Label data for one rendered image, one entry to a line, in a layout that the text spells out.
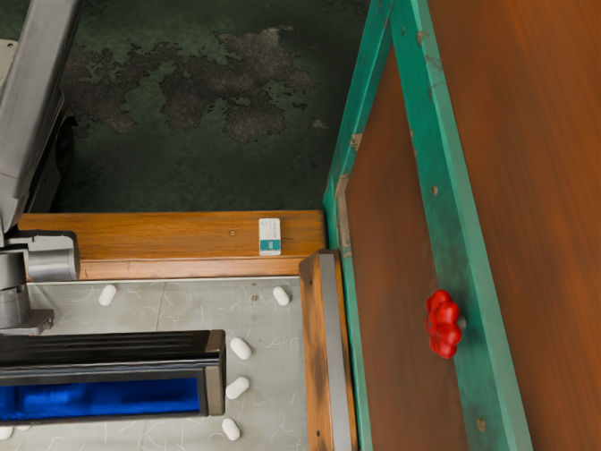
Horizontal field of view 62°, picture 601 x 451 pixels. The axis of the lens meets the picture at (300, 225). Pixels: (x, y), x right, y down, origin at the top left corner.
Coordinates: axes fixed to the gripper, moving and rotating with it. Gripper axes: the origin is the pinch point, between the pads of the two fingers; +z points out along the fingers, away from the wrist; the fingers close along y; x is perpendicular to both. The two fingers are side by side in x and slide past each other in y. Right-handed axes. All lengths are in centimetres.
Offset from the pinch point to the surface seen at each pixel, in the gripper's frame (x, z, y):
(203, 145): 119, -23, 18
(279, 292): 7.4, -9.0, 39.1
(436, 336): -42, -26, 46
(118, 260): 11.2, -13.8, 12.8
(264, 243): 10.4, -16.4, 36.7
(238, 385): -2.2, 1.9, 32.2
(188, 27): 158, -68, 11
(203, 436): -4.9, 8.4, 27.0
